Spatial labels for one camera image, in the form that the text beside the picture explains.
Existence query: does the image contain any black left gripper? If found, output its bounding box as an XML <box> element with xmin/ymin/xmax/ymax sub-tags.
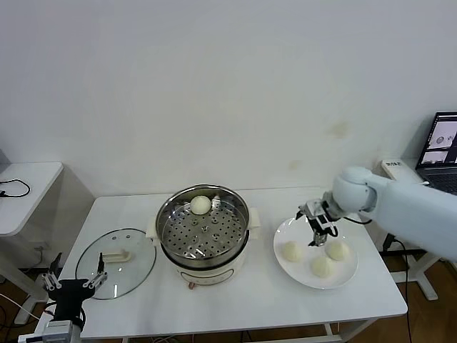
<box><xmin>39</xmin><ymin>252</ymin><xmax>109</xmax><ymax>319</ymax></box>

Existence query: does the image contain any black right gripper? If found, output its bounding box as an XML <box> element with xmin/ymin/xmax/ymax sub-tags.
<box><xmin>295</xmin><ymin>202</ymin><xmax>331</xmax><ymax>247</ymax></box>

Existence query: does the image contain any white steamed baozi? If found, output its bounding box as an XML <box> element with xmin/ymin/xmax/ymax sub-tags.
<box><xmin>281</xmin><ymin>241</ymin><xmax>307</xmax><ymax>264</ymax></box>
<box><xmin>324</xmin><ymin>239</ymin><xmax>351</xmax><ymax>262</ymax></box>
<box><xmin>309</xmin><ymin>255</ymin><xmax>336</xmax><ymax>279</ymax></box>
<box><xmin>189</xmin><ymin>195</ymin><xmax>212</xmax><ymax>216</ymax></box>

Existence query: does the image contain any glass lid with cream handle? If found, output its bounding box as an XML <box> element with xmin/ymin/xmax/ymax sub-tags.
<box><xmin>75</xmin><ymin>228</ymin><xmax>158</xmax><ymax>300</ymax></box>

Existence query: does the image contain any steel steamer basket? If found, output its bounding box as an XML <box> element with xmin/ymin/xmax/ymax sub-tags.
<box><xmin>145</xmin><ymin>184</ymin><xmax>262</xmax><ymax>267</ymax></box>

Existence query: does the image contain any white round plate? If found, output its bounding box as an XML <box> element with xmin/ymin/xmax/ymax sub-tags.
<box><xmin>273</xmin><ymin>214</ymin><xmax>359</xmax><ymax>290</ymax></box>

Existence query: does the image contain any white side table with laptop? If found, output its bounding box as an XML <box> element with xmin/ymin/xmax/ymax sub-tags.
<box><xmin>351</xmin><ymin>159</ymin><xmax>457</xmax><ymax>301</ymax></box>

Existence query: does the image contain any cream electric cooker base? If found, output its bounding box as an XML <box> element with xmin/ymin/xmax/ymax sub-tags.
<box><xmin>146</xmin><ymin>219</ymin><xmax>261</xmax><ymax>289</ymax></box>

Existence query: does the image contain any grey open laptop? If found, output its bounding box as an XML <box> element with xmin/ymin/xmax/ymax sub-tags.
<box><xmin>416</xmin><ymin>111</ymin><xmax>457</xmax><ymax>197</ymax></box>

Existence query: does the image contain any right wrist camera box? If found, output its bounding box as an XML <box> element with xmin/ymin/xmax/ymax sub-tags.
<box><xmin>321</xmin><ymin>202</ymin><xmax>339</xmax><ymax>233</ymax></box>

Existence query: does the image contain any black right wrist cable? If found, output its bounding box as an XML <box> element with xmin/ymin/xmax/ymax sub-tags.
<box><xmin>331</xmin><ymin>213</ymin><xmax>373</xmax><ymax>237</ymax></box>

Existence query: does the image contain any white side table with cable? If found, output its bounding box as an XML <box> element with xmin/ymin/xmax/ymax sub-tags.
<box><xmin>0</xmin><ymin>161</ymin><xmax>96</xmax><ymax>324</ymax></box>

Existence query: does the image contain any black cable with plug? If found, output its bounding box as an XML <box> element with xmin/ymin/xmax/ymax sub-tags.
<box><xmin>0</xmin><ymin>178</ymin><xmax>31</xmax><ymax>199</ymax></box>

